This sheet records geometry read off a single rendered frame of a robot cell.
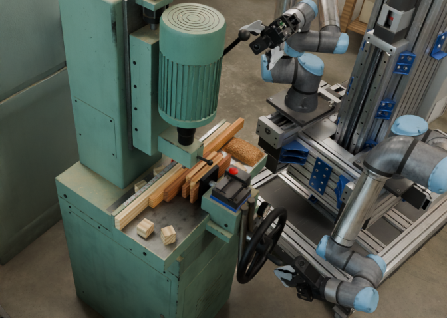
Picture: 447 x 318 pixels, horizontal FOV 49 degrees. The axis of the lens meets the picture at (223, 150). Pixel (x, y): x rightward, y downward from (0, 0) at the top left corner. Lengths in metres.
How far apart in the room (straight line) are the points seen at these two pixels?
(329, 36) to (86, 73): 0.84
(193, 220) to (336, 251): 0.47
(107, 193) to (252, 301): 1.02
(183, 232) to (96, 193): 0.40
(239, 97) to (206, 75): 2.27
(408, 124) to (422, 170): 0.45
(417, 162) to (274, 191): 1.28
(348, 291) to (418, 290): 1.23
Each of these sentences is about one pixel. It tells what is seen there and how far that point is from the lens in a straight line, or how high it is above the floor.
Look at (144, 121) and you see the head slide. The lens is 1.56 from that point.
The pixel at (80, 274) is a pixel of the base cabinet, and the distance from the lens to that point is 2.27.
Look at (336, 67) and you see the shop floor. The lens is 4.18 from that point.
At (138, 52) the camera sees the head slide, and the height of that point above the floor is 1.38.
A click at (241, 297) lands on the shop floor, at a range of 2.50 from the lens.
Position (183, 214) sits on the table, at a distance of 1.60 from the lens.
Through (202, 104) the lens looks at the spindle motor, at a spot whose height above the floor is 1.28.
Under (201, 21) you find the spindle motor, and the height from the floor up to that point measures 1.50.
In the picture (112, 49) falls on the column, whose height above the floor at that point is 1.38.
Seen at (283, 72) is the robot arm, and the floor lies 1.00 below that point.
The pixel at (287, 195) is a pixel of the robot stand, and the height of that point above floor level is 0.21.
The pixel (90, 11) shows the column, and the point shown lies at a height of 1.46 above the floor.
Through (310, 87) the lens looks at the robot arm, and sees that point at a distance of 2.15.
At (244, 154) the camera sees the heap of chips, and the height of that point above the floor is 0.92.
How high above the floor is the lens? 2.13
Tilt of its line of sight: 43 degrees down
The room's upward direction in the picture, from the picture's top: 8 degrees clockwise
